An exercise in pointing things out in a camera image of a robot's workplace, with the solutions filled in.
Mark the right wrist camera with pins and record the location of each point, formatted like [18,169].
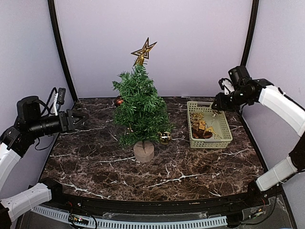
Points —
[226,85]

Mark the left black frame post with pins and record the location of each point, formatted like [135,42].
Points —
[60,49]

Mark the round wooden tree base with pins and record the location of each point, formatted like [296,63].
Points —
[144,151]

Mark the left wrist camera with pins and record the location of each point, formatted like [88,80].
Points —
[58,101]

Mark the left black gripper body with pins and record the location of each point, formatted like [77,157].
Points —
[37,127]

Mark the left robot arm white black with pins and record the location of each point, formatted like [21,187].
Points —
[15,142]

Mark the black frame post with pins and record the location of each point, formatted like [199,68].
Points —
[60,49]
[250,32]

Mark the gold black bauble ornament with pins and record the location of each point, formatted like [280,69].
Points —
[164,137]

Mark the small green christmas tree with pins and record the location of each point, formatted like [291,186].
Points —
[143,113]

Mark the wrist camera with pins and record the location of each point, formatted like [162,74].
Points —
[226,85]
[58,101]

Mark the white slotted cable duct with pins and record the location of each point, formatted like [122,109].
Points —
[133,221]

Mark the green plastic basket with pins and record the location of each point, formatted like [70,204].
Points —
[217,133]

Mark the gold gift box ornament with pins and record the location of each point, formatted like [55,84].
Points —
[201,125]

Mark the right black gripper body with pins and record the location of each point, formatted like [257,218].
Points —
[233,102]

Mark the black front rail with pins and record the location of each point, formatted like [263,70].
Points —
[222,205]

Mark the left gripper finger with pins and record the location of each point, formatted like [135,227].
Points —
[78,114]
[78,122]

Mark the red bauble ornament back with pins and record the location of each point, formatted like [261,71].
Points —
[118,101]

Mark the gold star tree topper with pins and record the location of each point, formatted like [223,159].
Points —
[143,53]

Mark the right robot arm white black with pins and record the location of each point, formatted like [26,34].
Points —
[272,97]

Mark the right black frame post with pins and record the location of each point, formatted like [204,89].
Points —
[250,32]

